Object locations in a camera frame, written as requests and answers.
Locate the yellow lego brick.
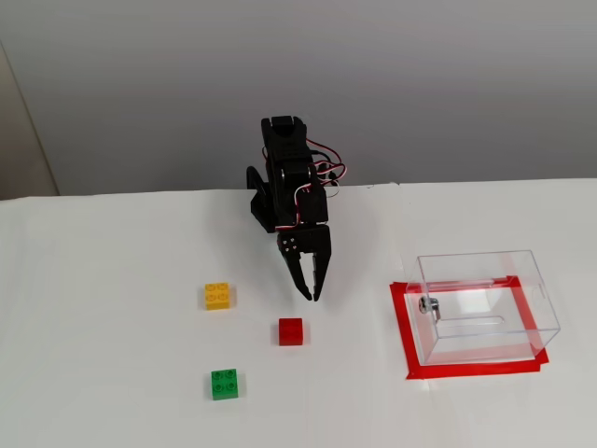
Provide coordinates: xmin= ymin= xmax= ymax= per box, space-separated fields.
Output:
xmin=203 ymin=281 xmax=237 ymax=312

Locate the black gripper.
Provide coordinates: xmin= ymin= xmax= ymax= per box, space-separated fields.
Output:
xmin=276 ymin=183 xmax=334 ymax=302

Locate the silver cam lock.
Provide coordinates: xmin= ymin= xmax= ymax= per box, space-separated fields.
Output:
xmin=418 ymin=296 xmax=443 ymax=323

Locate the red tape frame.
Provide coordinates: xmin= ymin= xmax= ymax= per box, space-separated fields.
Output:
xmin=389 ymin=274 xmax=550 ymax=382

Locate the red lego brick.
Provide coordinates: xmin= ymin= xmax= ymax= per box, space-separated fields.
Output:
xmin=278 ymin=317 xmax=311 ymax=348

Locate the transparent plastic box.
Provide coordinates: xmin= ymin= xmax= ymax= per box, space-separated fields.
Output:
xmin=404 ymin=249 xmax=561 ymax=368

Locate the red white gripper servo cable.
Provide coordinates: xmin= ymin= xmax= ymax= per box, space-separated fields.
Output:
xmin=273 ymin=183 xmax=312 ymax=232

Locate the looping red white arm cable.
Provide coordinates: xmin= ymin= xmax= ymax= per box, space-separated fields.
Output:
xmin=307 ymin=138 xmax=350 ymax=200

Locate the green lego brick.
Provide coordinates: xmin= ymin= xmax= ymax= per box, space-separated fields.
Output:
xmin=210 ymin=368 xmax=247 ymax=401

